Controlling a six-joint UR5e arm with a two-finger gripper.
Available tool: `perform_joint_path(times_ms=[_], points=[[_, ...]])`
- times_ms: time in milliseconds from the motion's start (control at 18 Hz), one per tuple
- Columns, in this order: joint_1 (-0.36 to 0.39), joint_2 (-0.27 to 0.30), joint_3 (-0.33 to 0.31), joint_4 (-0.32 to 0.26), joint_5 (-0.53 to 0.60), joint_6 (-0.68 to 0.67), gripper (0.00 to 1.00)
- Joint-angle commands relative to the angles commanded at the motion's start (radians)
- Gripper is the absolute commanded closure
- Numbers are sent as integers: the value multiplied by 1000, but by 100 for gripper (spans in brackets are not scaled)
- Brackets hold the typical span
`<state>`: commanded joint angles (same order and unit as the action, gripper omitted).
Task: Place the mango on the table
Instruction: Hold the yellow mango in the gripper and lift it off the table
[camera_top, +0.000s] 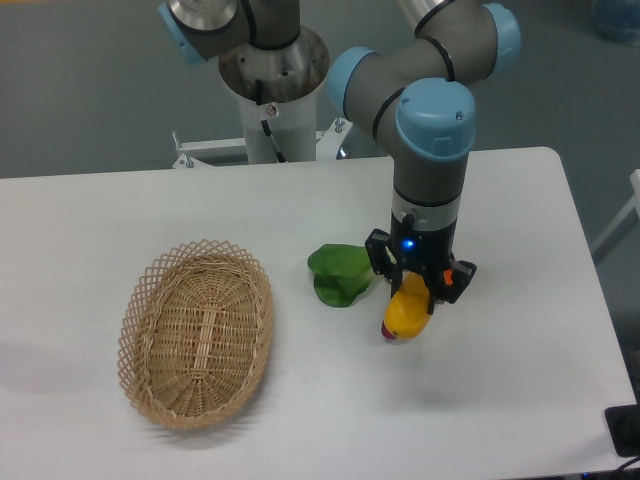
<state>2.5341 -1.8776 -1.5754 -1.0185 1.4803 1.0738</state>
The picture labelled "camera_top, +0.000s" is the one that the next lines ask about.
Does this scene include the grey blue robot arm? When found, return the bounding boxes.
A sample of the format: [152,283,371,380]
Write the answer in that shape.
[158,1,521,308]

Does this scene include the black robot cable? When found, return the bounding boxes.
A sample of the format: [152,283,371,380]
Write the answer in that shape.
[255,79,288,164]

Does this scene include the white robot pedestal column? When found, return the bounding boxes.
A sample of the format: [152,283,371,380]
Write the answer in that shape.
[218,25,331,165]

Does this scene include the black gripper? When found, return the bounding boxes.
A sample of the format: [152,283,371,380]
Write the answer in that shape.
[365,216,477,315]

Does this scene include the white furniture leg at right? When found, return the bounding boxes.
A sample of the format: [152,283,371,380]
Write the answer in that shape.
[590,169,639,263]

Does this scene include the oval woven wicker basket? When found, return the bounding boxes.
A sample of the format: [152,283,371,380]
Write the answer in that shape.
[117,239,274,430]

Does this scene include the white metal base frame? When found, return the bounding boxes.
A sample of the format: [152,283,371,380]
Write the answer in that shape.
[171,117,354,169]

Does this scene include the green toy leafy vegetable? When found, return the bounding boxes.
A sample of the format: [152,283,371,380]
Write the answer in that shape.
[307,244,375,308]

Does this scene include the black device at table edge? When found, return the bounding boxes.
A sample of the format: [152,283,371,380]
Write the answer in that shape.
[604,404,639,457]

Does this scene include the yellow toy mango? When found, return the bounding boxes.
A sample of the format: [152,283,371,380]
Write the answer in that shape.
[381,272,431,340]

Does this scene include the blue object in corner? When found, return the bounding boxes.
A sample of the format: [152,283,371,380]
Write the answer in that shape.
[592,0,639,46]

